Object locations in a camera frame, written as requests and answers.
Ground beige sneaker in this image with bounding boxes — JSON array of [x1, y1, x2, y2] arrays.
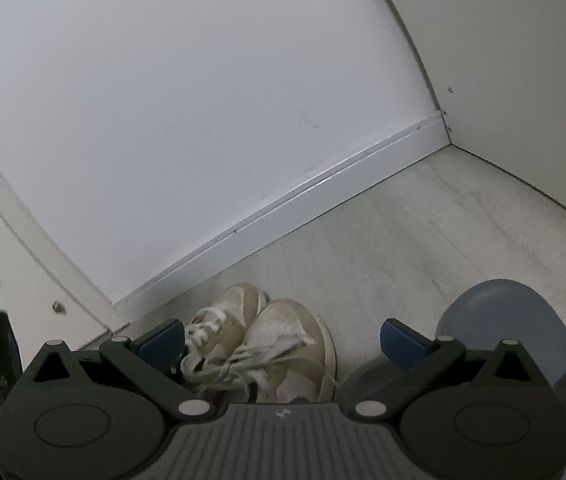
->
[[179, 282, 270, 361], [203, 299, 338, 405]]

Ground white cabinet panel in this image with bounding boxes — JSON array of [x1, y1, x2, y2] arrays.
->
[[363, 0, 566, 236]]

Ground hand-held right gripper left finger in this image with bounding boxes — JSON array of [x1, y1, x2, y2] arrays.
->
[[20, 319, 216, 418]]

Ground white baseboard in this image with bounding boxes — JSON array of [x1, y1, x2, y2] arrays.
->
[[112, 110, 451, 318]]

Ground grey slide sandal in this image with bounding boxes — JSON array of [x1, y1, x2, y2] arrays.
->
[[338, 280, 566, 406]]

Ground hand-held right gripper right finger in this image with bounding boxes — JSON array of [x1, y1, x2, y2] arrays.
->
[[355, 317, 549, 418]]

